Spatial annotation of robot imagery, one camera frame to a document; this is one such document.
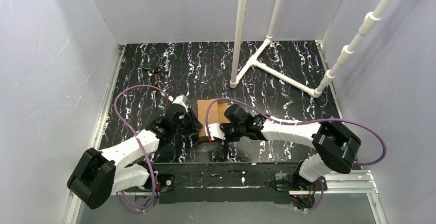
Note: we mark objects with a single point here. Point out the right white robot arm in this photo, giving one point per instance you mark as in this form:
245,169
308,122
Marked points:
336,146

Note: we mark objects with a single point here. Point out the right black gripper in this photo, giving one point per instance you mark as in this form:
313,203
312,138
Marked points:
225,131

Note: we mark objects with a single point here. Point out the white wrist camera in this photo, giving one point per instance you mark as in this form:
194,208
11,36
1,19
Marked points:
214,132
180,100

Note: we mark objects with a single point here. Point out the black pliers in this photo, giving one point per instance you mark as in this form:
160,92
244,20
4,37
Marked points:
157,72

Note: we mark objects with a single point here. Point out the yellow black screwdriver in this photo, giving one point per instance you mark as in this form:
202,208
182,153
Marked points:
155,99

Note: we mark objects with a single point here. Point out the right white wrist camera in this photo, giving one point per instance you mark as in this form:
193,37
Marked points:
214,132

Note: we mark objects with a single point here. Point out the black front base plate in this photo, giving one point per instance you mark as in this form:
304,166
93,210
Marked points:
235,182

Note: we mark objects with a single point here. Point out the brown cardboard box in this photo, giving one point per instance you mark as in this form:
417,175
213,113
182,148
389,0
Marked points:
216,115

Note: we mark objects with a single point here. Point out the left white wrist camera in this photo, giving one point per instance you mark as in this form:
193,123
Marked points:
180,100

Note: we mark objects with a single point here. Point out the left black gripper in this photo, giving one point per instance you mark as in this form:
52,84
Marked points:
192,120

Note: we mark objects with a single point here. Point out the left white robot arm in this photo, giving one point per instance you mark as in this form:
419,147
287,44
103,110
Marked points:
99,174

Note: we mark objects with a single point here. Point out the white PVC pipe frame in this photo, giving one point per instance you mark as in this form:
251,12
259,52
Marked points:
236,75

